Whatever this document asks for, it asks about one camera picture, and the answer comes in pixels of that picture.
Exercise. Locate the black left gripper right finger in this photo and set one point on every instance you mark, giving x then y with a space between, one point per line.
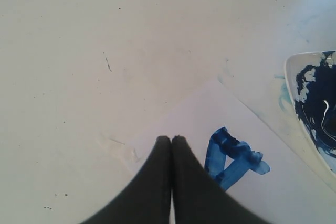
197 198

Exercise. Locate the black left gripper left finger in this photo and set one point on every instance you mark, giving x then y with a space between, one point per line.
147 197

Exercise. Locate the white paper sheet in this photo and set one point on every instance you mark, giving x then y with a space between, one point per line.
250 162

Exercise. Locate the white square paint plate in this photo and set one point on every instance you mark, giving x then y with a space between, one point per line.
310 80

